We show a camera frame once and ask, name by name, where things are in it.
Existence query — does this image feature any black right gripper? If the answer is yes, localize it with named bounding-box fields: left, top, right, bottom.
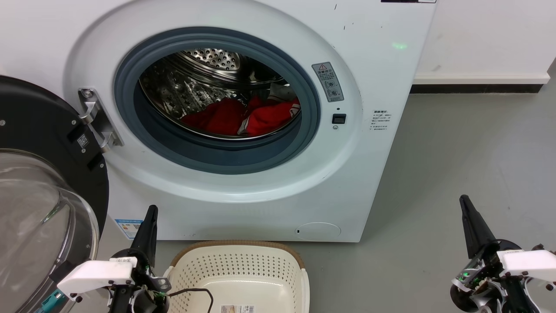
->
left=449, top=195, right=543, bottom=313

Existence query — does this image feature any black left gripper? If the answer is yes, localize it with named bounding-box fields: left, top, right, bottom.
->
left=108, top=205, right=171, bottom=313

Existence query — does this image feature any cream plastic laundry basket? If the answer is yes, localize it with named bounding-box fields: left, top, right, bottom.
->
left=163, top=240, right=311, bottom=313

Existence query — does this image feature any stainless steel washing machine drum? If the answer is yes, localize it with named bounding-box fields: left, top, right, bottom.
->
left=139, top=48, right=302, bottom=141

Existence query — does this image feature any black washer door with glass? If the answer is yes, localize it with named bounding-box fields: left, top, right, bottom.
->
left=0, top=75, right=109, bottom=313

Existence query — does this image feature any red garment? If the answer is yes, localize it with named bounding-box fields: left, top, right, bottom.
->
left=180, top=96, right=301, bottom=138

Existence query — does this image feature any grey garment with striped cuff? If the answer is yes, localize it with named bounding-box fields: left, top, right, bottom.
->
left=267, top=83, right=297, bottom=103

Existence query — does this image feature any blue energy label sticker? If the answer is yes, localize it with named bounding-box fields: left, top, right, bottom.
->
left=115, top=219, right=144, bottom=240

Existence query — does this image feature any grey rubber door gasket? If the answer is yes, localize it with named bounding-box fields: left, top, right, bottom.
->
left=114, top=27, right=322, bottom=175

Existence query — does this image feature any white front-load washing machine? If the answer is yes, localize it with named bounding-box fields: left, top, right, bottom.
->
left=0, top=0, right=438, bottom=243

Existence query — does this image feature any silver metal door hinge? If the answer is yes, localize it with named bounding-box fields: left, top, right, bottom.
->
left=78, top=88, right=124, bottom=153

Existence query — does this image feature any white text sticker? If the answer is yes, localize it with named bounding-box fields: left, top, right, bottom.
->
left=370, top=110, right=391, bottom=133

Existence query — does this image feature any round white filter cover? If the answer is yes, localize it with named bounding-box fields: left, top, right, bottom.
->
left=295, top=222, right=342, bottom=241

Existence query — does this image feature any grey warning sticker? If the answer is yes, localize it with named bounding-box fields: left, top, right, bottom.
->
left=311, top=62, right=344, bottom=103

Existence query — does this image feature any thin black cable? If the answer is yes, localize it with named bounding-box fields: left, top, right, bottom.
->
left=168, top=288, right=215, bottom=313

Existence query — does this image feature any teal cable connector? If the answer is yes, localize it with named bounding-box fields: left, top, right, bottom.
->
left=41, top=292, right=62, bottom=313

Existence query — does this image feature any black white wall baseboard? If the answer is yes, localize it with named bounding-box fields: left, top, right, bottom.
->
left=410, top=73, right=551, bottom=94

